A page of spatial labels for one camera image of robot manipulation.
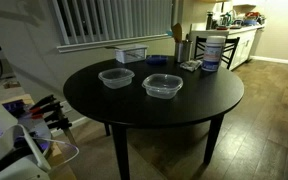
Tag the clear plastic bowl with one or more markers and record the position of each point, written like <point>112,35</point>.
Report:
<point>162,85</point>
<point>116,77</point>

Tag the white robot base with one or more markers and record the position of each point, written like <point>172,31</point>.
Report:
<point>14,156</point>

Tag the blue bowl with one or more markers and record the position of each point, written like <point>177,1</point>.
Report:
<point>250,22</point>

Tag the round black wooden table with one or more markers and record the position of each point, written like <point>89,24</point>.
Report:
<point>170,106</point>

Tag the blue plastic lid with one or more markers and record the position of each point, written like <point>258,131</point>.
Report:
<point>156,59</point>

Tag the clear rectangular box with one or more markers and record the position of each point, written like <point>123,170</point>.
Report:
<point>130,53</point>

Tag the clear plastic packet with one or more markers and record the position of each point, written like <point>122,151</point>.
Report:
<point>190,65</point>

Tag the metal utensil holder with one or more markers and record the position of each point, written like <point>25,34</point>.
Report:
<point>183,51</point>

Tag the white window sill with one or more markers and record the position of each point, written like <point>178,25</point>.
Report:
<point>114,42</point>

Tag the wooden spatula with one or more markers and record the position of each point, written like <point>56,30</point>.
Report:
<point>177,32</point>

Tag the white vertical window blinds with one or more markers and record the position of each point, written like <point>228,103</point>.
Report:
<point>117,18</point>

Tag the white wipes canister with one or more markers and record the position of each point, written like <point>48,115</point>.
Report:
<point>213,53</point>

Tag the dark thermos bottle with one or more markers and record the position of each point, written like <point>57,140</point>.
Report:
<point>209,20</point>

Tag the black wooden chair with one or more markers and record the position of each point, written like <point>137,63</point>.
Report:
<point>231,50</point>

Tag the black red clamp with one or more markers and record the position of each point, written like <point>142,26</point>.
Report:
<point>47,109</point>
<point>43,100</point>

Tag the glass kettle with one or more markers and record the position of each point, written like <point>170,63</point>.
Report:
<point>226,18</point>

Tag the white kitchen cabinet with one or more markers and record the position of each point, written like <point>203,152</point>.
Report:
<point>244,43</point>

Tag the red kitchen item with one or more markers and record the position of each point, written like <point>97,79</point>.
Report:
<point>252,14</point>

